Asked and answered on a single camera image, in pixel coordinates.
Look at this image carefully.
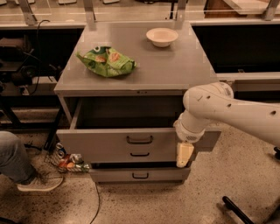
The black caster wheel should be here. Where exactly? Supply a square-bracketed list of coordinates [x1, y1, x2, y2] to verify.
[274, 147, 280, 160]

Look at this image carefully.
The black machine on shelf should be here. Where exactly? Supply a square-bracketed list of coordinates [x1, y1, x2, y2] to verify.
[0, 36, 62, 96]

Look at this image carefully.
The grey sneaker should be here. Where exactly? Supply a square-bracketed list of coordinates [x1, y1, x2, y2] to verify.
[17, 176, 63, 192]

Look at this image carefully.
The person leg in jeans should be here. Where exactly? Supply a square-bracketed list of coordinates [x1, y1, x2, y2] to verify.
[0, 131, 37, 185]

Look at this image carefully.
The grey drawer cabinet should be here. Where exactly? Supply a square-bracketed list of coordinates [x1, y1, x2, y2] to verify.
[55, 21, 217, 170]

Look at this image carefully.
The grey top drawer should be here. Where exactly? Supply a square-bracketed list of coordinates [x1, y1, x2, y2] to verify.
[55, 97, 222, 165]

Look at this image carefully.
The wire basket of cans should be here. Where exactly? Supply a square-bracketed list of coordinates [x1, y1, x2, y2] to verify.
[45, 143, 90, 172]

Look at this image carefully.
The grey bottom drawer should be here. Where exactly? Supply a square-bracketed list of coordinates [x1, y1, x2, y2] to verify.
[89, 167, 191, 183]

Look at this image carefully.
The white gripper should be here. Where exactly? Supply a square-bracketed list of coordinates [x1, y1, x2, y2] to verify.
[173, 111, 210, 168]

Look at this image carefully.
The white bowl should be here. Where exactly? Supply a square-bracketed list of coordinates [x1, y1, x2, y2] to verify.
[146, 28, 179, 47]

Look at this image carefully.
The black floor cable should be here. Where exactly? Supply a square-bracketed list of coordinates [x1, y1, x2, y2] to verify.
[88, 182, 102, 224]

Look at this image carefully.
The green chip bag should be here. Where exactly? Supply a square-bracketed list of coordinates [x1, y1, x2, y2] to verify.
[76, 46, 137, 78]

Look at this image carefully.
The black chair base leg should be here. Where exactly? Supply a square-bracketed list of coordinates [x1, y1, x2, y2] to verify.
[222, 196, 255, 224]

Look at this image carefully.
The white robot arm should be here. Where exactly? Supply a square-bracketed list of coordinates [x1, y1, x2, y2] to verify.
[173, 82, 280, 147]

